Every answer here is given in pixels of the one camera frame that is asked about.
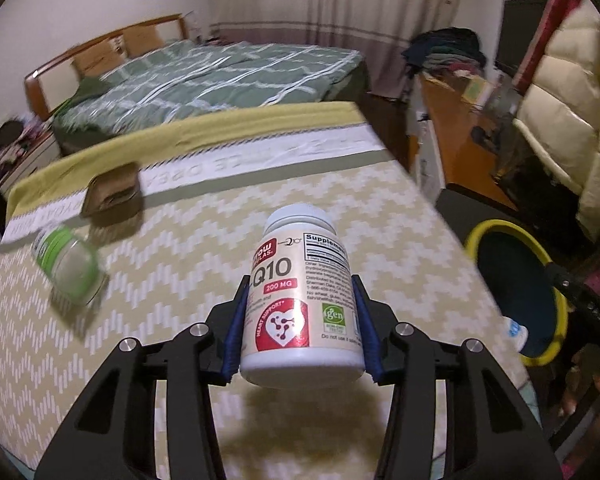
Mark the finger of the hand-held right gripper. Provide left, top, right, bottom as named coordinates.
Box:
left=545, top=261, right=600, bottom=322

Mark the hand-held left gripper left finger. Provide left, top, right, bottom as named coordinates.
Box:
left=35, top=275, right=251, bottom=480

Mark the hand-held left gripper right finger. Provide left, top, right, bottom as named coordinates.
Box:
left=351, top=274, right=563, bottom=480

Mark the yellow rimmed black bin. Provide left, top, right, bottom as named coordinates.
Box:
left=464, top=220, right=568, bottom=367

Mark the white supplement bottle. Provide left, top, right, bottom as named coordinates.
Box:
left=239, top=203, right=366, bottom=388

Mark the green label plastic jar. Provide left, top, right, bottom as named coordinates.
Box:
left=31, top=226, right=106, bottom=308

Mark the white blue packet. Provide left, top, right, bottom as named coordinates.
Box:
left=502, top=316, right=530, bottom=352

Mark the chevron patterned tablecloth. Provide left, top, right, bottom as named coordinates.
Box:
left=0, top=101, right=531, bottom=480

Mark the cream puffer jacket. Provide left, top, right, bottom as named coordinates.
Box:
left=512, top=0, right=600, bottom=241

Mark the small brown box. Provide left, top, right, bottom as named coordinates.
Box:
left=80, top=161, right=143, bottom=218

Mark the wooden desk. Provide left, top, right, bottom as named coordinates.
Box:
left=407, top=72, right=531, bottom=211

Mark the clear plastic container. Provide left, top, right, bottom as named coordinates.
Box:
left=482, top=76, right=525, bottom=122

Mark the pale green box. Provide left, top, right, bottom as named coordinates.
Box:
left=461, top=77, right=496, bottom=106

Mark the black television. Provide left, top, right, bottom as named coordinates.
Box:
left=495, top=0, right=551, bottom=78

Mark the white nightstand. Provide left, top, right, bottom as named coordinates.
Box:
left=2, top=132, right=58, bottom=193

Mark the pile of folded clothes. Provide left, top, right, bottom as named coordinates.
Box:
left=402, top=27, right=488, bottom=81

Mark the dark green blanket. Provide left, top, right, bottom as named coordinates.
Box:
left=67, top=77, right=113, bottom=103

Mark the red garment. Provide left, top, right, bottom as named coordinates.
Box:
left=510, top=0, right=586, bottom=91

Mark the pile of colourful clothes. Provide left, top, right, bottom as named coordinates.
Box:
left=0, top=120, right=51, bottom=171

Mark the brown pillow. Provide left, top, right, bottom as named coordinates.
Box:
left=72, top=45, right=118, bottom=78
left=122, top=26, right=163, bottom=57

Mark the bed with green quilt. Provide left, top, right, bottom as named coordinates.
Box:
left=24, top=12, right=371, bottom=126

